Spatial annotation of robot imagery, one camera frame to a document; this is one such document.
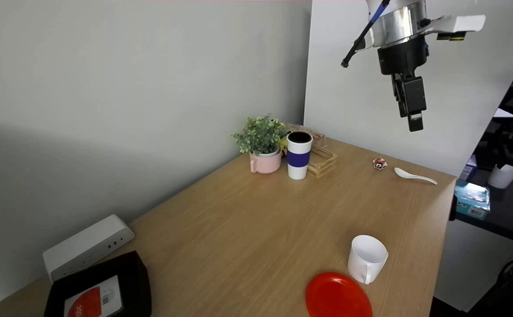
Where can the white ceramic spoon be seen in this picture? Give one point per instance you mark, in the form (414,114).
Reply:
(410,175)

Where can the red plate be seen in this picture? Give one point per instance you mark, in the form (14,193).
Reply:
(336,297)

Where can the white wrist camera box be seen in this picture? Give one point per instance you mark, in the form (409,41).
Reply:
(458,26)

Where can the small red white toy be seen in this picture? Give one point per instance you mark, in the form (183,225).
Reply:
(379,163)

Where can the white mug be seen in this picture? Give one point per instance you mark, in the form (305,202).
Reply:
(365,256)

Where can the black tray with red card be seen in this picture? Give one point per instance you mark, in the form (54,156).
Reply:
(98,291)

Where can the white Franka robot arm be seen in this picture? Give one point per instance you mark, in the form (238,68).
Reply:
(398,24)

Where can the white rectangular box device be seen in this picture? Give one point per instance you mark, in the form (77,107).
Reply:
(84,246)

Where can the white cup with blue sleeve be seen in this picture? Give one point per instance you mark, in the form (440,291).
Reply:
(298,159)

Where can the green plant in pink pot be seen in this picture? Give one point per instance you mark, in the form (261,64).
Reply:
(261,142)

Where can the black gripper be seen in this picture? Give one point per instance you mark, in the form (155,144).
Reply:
(407,77)

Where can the black side desk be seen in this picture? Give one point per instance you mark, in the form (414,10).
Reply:
(502,214)

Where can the white paper cup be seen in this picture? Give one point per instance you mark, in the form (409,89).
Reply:
(502,177)

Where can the wooden coaster stack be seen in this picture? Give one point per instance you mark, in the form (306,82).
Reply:
(322,161)

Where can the blue tissue pack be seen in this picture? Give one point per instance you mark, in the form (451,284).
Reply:
(472,200)

